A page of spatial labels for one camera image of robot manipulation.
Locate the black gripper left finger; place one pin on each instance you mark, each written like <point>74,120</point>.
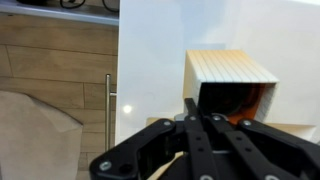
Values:
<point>182,145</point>

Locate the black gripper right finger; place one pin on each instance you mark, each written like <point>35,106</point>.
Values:
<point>265,153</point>

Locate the metal drawer handle bar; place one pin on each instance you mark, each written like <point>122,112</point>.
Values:
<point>108,118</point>

